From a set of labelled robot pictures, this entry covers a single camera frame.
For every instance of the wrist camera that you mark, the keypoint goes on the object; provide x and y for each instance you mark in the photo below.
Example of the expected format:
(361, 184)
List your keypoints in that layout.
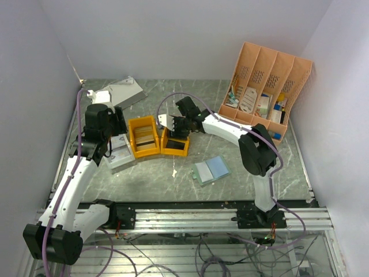
(100, 97)
(166, 121)

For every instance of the white bin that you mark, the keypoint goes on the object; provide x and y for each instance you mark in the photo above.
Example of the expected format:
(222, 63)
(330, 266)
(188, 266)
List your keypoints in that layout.
(112, 165)

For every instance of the gold cards stack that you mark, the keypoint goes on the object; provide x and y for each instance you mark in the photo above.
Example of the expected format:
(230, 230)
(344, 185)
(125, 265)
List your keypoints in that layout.
(144, 138)

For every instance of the grey white booklet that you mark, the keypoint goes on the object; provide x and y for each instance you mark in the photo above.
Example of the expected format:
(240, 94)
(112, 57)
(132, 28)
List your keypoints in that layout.
(125, 93)

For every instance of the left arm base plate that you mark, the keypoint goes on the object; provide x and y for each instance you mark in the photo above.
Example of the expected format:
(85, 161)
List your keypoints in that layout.
(120, 216)

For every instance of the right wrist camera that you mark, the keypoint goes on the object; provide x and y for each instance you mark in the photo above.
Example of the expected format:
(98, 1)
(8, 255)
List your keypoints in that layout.
(166, 121)

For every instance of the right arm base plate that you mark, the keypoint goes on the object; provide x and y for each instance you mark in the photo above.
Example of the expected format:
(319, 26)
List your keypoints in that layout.
(253, 219)

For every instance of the aluminium rail frame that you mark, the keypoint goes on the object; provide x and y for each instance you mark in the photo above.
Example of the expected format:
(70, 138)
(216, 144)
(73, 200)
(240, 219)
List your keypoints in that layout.
(199, 239)

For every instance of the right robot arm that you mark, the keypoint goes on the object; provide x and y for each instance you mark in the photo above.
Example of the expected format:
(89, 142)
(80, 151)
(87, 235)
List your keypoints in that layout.
(258, 151)

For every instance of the red white box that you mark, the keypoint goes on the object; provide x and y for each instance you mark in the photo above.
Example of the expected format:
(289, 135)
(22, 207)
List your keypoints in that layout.
(263, 105)

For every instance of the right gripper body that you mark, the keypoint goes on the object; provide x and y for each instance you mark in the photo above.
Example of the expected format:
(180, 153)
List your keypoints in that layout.
(181, 127)

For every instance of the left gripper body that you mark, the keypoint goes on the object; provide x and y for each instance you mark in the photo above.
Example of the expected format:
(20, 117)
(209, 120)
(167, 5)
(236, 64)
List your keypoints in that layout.
(113, 128)

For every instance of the blue white box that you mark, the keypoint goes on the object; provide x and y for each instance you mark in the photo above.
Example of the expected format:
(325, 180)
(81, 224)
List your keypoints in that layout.
(278, 112)

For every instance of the silver VIP cards stack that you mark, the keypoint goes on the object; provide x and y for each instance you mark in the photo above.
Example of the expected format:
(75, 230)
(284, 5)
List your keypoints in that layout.
(120, 149)

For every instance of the black cards stack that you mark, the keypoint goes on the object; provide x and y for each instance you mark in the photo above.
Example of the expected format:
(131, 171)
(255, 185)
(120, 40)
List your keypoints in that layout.
(178, 145)

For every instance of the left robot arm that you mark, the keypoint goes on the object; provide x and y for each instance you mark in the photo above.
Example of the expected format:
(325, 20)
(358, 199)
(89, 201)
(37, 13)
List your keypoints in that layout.
(59, 234)

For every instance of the white oval paint palette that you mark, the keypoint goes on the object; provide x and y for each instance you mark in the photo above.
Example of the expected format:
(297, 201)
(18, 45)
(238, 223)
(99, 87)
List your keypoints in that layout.
(248, 101)

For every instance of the yellow bin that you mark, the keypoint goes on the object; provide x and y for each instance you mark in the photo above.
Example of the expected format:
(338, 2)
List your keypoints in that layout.
(165, 151)
(140, 122)

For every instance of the orange file organizer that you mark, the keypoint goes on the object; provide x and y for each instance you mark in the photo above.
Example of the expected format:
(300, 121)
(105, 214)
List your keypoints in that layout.
(270, 72)

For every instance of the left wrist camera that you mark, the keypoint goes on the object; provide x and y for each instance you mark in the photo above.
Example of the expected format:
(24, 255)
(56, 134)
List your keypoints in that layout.
(100, 97)

